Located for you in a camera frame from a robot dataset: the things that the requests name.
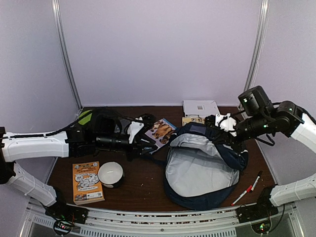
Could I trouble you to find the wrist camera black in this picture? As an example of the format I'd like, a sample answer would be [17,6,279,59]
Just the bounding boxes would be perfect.
[238,85,274,117]
[92,114,116,134]

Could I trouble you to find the green plate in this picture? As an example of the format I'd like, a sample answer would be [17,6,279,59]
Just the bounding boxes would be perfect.
[78,110,92,126]

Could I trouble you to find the yellow picture-grid book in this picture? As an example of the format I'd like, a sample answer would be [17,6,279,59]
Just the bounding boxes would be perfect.
[182,117,205,126]

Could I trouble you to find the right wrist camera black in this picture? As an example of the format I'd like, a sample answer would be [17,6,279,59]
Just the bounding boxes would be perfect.
[238,85,274,117]

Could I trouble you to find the right aluminium corner post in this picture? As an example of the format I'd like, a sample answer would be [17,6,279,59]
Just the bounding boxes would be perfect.
[243,0,270,92]

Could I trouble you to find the left aluminium corner post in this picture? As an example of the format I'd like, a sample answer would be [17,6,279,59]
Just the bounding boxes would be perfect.
[51,0,82,110]

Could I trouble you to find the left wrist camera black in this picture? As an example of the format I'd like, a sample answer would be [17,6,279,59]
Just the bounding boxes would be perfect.
[92,114,116,134]

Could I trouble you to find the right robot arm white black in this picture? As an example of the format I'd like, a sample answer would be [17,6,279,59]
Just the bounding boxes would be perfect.
[205,86,316,218]

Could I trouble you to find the white booklet with barcode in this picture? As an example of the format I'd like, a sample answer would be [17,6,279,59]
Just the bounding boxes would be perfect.
[183,100,220,118]

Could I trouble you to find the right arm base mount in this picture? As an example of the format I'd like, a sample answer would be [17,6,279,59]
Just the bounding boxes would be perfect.
[236,186,278,235]

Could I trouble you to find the orange cartoon paperback book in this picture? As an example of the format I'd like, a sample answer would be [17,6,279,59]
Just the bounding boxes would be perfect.
[72,161,105,205]

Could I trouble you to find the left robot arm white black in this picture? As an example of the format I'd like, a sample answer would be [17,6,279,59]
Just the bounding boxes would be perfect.
[0,111,156,219]

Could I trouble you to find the red white marker pen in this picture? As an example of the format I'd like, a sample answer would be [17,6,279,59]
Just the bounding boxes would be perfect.
[231,185,252,206]

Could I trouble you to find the aluminium corner post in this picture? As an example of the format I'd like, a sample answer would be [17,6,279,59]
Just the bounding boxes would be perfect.
[51,0,82,110]
[243,0,270,92]

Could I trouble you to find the navy blue student backpack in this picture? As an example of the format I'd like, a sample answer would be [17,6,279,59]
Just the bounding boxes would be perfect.
[140,122,249,211]

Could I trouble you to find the black white marker pen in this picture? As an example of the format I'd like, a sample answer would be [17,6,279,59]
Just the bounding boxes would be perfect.
[250,170,263,192]

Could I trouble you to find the white black bowl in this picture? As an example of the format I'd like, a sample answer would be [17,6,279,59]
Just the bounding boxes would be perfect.
[97,161,125,188]

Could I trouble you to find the aluminium front rail frame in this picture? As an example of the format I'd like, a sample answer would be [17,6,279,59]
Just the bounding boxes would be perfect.
[19,194,304,237]

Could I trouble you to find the dog picture book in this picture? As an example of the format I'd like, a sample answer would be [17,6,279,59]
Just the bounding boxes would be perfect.
[145,118,176,154]

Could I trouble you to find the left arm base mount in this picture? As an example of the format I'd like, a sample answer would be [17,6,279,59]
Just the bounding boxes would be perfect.
[42,204,88,236]

